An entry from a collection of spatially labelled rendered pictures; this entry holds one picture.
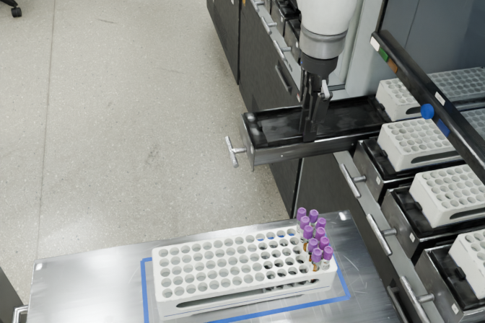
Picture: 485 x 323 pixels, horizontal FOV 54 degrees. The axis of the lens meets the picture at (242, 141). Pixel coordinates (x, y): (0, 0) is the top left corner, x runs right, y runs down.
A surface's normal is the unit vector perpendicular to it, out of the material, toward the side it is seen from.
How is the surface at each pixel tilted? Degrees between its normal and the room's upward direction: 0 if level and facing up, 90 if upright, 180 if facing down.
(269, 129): 0
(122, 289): 0
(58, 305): 0
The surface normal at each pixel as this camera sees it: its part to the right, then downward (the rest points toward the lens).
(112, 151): 0.03, -0.72
